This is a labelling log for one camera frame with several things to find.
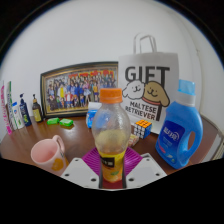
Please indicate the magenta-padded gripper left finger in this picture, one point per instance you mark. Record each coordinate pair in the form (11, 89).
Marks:
(80, 171)

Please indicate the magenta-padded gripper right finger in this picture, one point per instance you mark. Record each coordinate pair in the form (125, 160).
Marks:
(146, 170)

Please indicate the orange-capped juice bottle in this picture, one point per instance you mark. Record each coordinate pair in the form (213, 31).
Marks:
(111, 133)

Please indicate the clear snack packet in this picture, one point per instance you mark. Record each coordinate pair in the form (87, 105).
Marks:
(134, 140)

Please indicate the flat round red coaster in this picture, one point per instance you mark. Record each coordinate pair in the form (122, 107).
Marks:
(112, 185)

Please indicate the pink and yellow mug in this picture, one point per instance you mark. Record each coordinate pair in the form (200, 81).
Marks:
(46, 155)

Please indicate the colourful puzzle cube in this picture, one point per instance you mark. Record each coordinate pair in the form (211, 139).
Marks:
(143, 129)

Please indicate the blue detergent bottle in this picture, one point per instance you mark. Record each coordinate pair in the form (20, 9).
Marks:
(176, 133)

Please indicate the blue tissue pack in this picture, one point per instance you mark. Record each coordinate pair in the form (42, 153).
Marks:
(90, 116)

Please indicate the brown wooden side table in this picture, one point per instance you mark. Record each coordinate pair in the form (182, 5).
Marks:
(210, 140)

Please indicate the brown glass bottle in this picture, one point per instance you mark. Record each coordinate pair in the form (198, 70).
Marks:
(37, 113)

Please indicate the dark blue pump bottle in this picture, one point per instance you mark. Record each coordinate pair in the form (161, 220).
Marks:
(25, 115)

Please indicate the white lotion bottle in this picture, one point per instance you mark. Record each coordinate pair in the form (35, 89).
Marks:
(18, 118)

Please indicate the framed group photo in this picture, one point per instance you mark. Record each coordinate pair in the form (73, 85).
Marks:
(76, 88)

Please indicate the green and white tall box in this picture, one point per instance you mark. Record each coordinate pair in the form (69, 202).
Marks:
(11, 106)

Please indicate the pink tall box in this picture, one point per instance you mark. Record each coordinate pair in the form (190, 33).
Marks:
(4, 113)

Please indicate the white paper gift bag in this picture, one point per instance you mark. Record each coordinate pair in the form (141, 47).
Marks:
(150, 66)

